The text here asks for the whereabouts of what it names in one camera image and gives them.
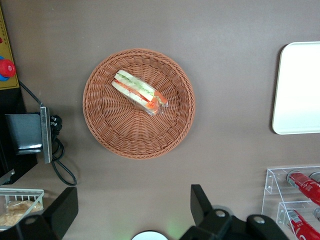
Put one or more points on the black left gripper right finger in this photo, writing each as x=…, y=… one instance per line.
x=200, y=207

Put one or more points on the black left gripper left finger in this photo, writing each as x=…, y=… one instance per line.
x=57, y=215

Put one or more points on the plastic sandwich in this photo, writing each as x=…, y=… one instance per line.
x=135, y=88

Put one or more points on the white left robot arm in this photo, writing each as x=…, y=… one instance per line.
x=150, y=236

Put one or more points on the round brown wicker basket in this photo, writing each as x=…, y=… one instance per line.
x=125, y=130

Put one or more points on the cream plastic tray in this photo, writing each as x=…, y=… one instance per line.
x=300, y=87

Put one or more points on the bagged fried snack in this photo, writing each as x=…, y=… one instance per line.
x=15, y=212

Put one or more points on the clear acrylic bottle rack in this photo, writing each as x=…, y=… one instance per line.
x=271, y=185

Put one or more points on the black box with metal plate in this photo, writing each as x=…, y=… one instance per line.
x=25, y=130

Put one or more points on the red cola bottle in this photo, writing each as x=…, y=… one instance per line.
x=300, y=225
x=303, y=186

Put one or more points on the black appliance housing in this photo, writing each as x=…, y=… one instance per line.
x=12, y=100

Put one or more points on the red emergency stop button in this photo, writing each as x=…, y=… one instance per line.
x=6, y=68

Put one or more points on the yellow control panel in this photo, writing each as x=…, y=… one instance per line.
x=8, y=50

